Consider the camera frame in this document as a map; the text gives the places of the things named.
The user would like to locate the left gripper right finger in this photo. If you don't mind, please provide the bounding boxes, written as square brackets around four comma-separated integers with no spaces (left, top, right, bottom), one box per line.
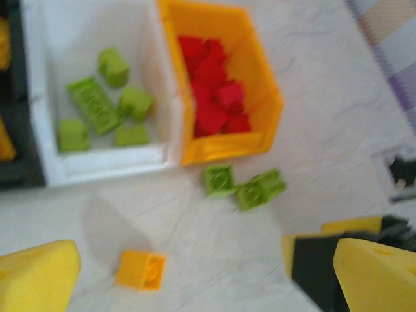
[333,238,416,312]

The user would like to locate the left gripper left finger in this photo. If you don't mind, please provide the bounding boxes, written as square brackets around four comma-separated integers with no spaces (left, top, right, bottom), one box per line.
[0,239,81,312]

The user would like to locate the black plastic bin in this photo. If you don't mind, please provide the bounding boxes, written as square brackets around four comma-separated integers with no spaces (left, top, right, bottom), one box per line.
[0,0,46,192]

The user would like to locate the yellow lego brick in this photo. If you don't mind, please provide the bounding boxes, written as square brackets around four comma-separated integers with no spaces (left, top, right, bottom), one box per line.
[0,115,17,162]
[115,249,167,293]
[0,16,11,71]

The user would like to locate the red lego brick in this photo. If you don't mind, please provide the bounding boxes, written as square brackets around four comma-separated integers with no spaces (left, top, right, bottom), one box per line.
[190,81,217,108]
[203,38,228,66]
[194,100,230,137]
[193,60,228,87]
[224,112,253,134]
[177,35,205,66]
[216,81,246,113]

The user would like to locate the orange plastic bin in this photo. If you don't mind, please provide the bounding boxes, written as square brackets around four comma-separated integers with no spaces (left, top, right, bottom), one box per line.
[155,0,285,167]

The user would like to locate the long green lego brick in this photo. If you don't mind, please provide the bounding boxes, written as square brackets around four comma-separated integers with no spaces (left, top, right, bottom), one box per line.
[66,76,126,136]

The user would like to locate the white plastic bin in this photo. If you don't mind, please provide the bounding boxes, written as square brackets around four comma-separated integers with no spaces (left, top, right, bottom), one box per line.
[19,0,185,188]

